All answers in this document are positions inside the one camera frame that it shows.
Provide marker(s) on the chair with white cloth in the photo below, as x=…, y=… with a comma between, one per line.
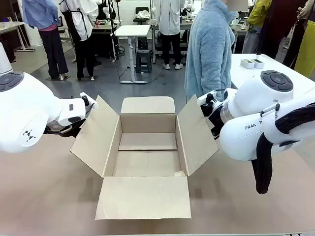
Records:
x=141, y=14

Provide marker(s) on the person in blue shirt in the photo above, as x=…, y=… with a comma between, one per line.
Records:
x=41, y=14

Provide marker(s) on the person in blue fleece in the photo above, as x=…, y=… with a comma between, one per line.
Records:
x=209, y=49

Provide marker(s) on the black stand pole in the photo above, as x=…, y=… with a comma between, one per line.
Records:
x=113, y=37

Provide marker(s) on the person in white coat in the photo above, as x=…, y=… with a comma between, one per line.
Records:
x=81, y=24

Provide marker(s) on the dark step stool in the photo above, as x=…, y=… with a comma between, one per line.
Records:
x=144, y=61

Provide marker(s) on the grey work table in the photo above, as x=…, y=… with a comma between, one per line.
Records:
x=9, y=25

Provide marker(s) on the person in yellow skirt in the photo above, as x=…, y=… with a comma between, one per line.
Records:
x=307, y=49

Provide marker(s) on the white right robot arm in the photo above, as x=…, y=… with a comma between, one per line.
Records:
x=246, y=137

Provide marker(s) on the small white box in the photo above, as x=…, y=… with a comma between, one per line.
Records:
x=246, y=64
x=259, y=64

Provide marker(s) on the person in white jacket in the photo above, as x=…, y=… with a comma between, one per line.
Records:
x=169, y=19

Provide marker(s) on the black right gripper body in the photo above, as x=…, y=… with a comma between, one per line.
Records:
x=212, y=120

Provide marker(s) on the white side table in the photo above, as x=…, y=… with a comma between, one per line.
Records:
x=246, y=78

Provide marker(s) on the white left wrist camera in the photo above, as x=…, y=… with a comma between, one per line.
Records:
x=91, y=102

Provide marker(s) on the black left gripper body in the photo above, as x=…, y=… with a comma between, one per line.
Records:
x=78, y=127

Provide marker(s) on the person in yellow-green jacket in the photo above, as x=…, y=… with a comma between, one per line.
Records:
x=258, y=12

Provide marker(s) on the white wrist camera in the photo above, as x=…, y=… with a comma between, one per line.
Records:
x=204, y=98
x=91, y=102

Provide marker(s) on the white height-adjustable desk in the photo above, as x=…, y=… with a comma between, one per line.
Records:
x=133, y=30

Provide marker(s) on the brown cardboard box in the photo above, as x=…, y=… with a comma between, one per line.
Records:
x=147, y=196

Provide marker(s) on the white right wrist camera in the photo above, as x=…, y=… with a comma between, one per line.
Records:
x=204, y=98

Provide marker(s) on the person in dark maroon clothes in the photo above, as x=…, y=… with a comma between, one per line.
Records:
x=278, y=24

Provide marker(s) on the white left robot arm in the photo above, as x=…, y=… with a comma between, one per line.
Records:
x=24, y=110

